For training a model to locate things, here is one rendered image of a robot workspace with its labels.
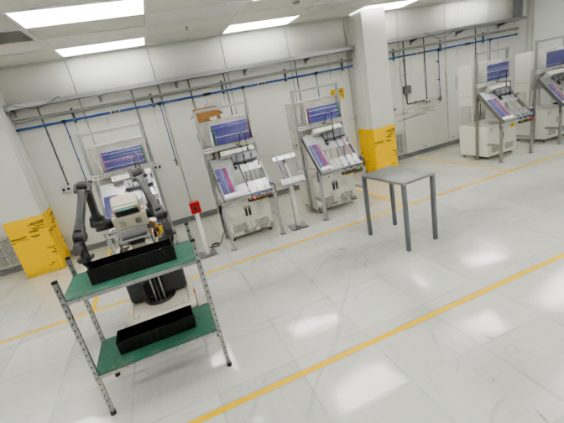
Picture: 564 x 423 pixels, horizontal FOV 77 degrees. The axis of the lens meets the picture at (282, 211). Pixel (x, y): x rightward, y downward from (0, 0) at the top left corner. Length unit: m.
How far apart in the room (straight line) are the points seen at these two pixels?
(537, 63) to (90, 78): 7.92
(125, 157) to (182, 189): 1.86
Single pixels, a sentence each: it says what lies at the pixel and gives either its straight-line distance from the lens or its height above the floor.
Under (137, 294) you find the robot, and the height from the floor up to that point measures 0.39.
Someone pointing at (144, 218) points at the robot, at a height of 1.15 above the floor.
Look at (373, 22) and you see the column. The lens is 7.35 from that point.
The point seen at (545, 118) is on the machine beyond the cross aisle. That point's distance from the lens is 8.71.
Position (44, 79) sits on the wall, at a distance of 6.65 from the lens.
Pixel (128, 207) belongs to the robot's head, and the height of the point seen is 1.29.
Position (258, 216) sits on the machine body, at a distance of 5.24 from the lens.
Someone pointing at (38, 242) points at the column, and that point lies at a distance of 6.45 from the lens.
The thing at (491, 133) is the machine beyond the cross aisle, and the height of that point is 0.48.
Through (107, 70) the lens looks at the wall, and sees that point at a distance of 6.55.
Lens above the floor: 1.94
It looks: 19 degrees down
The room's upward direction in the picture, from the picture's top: 11 degrees counter-clockwise
